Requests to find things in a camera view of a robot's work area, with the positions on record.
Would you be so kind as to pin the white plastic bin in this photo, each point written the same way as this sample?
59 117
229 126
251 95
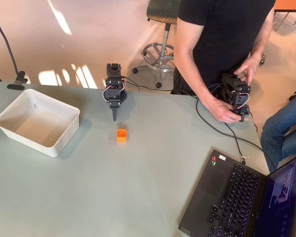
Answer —
42 123

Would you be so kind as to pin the person's torso in black shirt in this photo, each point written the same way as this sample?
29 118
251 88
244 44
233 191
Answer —
224 37

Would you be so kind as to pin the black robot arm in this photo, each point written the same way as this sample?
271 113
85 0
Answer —
112 71

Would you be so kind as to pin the person's left forearm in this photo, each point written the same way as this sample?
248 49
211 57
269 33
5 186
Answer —
259 48

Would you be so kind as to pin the orange table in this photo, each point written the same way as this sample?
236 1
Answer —
287 4

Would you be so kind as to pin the person's left hand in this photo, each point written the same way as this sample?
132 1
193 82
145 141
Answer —
250 67

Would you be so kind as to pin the black table clamp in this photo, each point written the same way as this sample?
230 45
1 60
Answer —
18 80

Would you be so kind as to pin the seated person's leg in jeans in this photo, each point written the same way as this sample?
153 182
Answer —
281 128

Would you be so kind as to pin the metal stool with green seat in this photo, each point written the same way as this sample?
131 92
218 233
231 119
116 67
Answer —
162 44

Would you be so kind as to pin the black leader arm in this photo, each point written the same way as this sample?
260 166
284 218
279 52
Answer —
239 97

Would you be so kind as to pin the dark grey laptop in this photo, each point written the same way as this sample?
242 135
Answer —
227 195

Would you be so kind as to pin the person's right hand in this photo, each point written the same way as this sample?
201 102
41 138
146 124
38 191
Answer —
223 112

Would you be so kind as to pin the orange cube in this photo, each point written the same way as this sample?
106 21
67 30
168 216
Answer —
121 138

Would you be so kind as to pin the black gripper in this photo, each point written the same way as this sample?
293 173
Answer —
114 105

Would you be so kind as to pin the person's right forearm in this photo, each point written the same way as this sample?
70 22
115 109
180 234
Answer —
198 79

